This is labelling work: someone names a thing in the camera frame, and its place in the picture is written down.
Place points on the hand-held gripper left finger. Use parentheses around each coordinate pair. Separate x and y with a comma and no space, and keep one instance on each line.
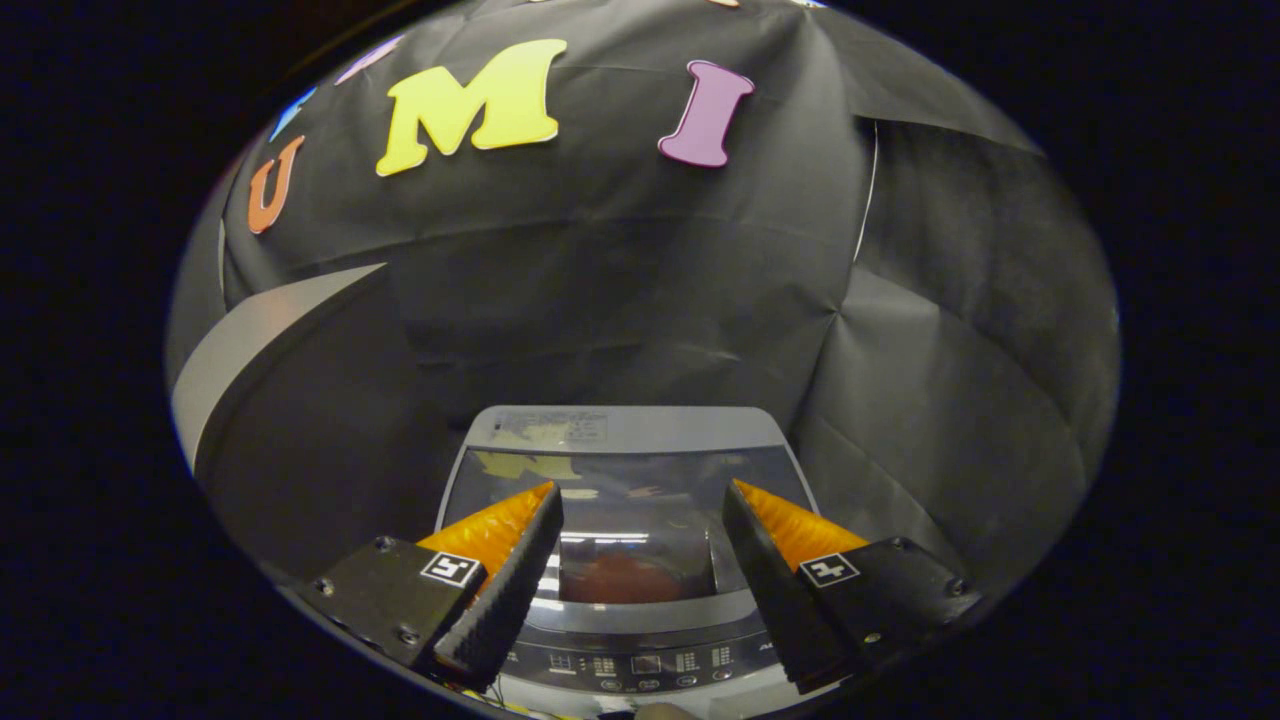
(510,600)

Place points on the black backdrop cloth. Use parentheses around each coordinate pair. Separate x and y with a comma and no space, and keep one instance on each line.
(950,400)

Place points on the grey cabinet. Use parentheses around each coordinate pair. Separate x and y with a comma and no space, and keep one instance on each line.
(220,350)

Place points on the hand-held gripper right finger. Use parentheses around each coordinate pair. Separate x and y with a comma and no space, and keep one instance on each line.
(780,600)

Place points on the dark washing machine lid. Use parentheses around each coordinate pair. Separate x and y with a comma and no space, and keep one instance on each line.
(640,470)

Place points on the grey washing machine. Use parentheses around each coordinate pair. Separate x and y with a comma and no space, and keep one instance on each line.
(640,665)

